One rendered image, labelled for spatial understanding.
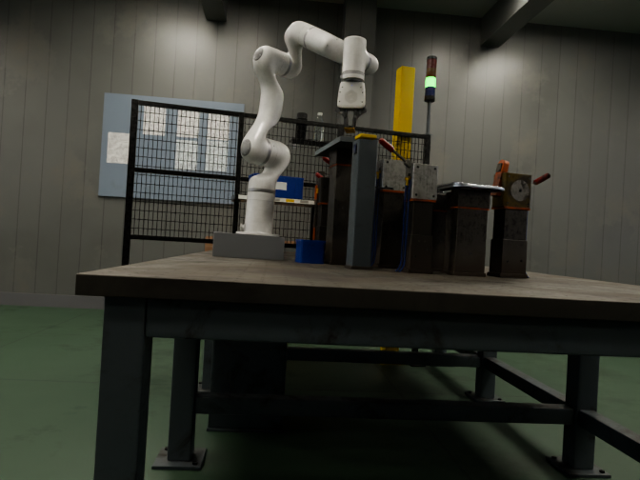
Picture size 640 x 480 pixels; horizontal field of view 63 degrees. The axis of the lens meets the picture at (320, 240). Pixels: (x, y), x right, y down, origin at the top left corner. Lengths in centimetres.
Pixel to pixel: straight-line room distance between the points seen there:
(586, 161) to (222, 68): 395
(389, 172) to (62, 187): 419
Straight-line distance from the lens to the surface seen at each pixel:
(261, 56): 229
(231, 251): 216
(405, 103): 365
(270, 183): 223
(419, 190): 174
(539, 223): 599
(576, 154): 626
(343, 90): 198
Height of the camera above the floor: 78
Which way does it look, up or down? level
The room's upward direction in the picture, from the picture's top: 3 degrees clockwise
